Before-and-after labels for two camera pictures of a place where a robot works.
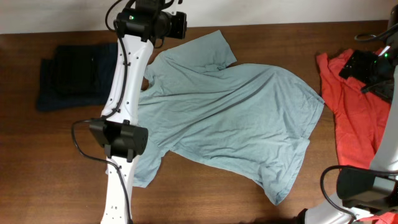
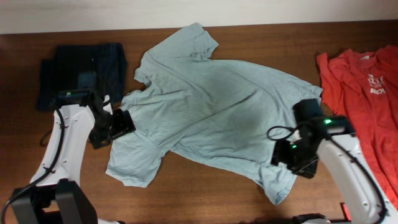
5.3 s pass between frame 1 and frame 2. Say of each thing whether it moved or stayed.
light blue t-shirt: stayed
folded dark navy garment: stayed
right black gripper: moved
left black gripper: moved
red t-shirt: stayed
